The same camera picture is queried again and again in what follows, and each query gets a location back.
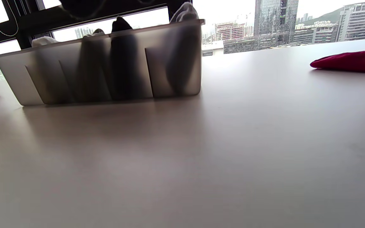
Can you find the white sock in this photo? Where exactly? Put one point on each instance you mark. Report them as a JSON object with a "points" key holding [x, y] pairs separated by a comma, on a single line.
{"points": [[44, 41]]}

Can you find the clear plastic divided organizer box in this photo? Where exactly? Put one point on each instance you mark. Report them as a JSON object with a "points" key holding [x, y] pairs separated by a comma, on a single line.
{"points": [[17, 76]]}

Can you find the person's right hand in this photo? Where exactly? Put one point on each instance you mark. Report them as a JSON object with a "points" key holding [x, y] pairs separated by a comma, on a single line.
{"points": [[81, 8]]}

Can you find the red sock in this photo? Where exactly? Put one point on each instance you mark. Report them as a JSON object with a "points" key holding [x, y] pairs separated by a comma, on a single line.
{"points": [[353, 61]]}

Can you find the black sock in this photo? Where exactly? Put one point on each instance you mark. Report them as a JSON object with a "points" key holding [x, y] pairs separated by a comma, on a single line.
{"points": [[124, 63]]}

